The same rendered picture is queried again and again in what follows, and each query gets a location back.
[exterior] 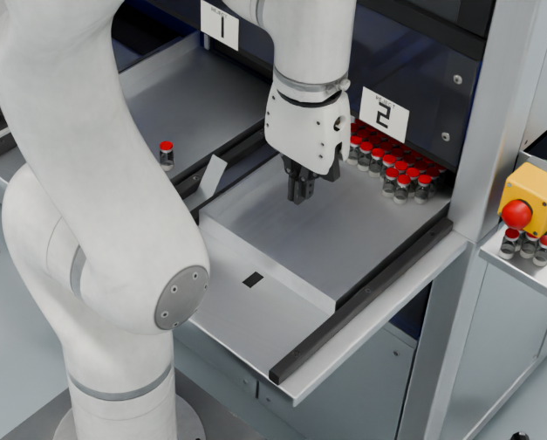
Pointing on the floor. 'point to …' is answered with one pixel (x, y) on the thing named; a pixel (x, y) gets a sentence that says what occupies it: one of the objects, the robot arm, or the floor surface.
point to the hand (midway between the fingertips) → (301, 185)
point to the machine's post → (477, 202)
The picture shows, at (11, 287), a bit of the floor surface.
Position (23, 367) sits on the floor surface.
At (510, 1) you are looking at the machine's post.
